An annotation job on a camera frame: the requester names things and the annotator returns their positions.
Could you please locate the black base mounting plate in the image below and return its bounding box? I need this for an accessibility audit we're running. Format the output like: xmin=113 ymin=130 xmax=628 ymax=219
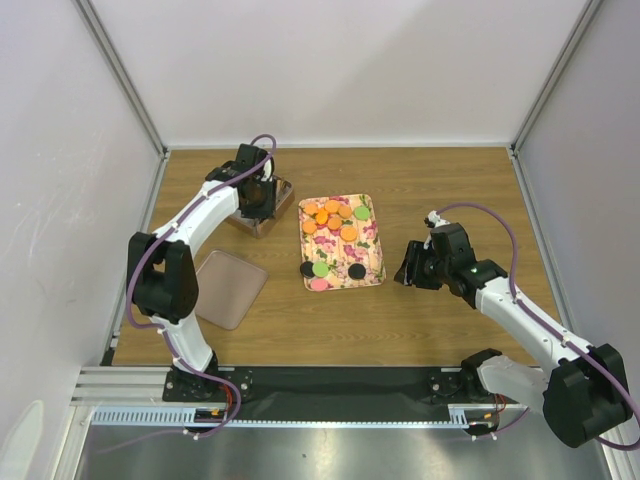
xmin=162 ymin=366 xmax=520 ymax=423

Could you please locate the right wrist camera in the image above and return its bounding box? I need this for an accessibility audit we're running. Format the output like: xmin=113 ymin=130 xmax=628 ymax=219
xmin=424 ymin=211 xmax=449 ymax=231

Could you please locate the pink sandwich cookie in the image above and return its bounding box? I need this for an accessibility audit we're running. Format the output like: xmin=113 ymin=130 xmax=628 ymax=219
xmin=310 ymin=278 xmax=329 ymax=291

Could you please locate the orange pumpkin cookie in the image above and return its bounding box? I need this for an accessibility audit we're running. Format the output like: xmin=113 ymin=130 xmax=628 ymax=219
xmin=338 ymin=205 xmax=352 ymax=219
xmin=302 ymin=221 xmax=318 ymax=235

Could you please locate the rose gold tin lid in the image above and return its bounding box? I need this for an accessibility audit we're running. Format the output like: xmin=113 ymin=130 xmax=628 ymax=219
xmin=195 ymin=250 xmax=268 ymax=331

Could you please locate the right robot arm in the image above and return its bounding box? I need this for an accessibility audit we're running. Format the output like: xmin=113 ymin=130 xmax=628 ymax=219
xmin=394 ymin=222 xmax=638 ymax=448

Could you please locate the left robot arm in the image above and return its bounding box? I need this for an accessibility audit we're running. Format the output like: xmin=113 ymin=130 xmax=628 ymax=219
xmin=125 ymin=134 xmax=277 ymax=400

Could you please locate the rose gold cookie tin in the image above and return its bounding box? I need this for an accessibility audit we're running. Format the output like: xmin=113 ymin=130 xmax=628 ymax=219
xmin=225 ymin=176 xmax=295 ymax=239

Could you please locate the orange leaf cookie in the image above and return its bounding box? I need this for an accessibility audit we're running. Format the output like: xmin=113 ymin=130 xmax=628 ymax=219
xmin=303 ymin=202 xmax=319 ymax=217

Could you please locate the orange squirrel cookie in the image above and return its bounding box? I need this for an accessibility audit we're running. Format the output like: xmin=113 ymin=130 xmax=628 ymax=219
xmin=315 ymin=209 xmax=329 ymax=225

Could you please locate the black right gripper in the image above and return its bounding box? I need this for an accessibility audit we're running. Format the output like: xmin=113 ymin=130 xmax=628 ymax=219
xmin=393 ymin=240 xmax=451 ymax=290

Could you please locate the black sandwich cookie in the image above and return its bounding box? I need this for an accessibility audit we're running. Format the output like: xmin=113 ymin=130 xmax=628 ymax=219
xmin=348 ymin=263 xmax=366 ymax=280
xmin=299 ymin=261 xmax=314 ymax=279

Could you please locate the green sandwich cookie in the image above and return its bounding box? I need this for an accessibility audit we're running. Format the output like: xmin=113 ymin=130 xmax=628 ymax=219
xmin=312 ymin=261 xmax=330 ymax=278
xmin=353 ymin=205 xmax=371 ymax=221

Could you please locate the floral serving tray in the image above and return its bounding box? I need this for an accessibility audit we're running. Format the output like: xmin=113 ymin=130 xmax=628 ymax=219
xmin=298 ymin=193 xmax=387 ymax=292

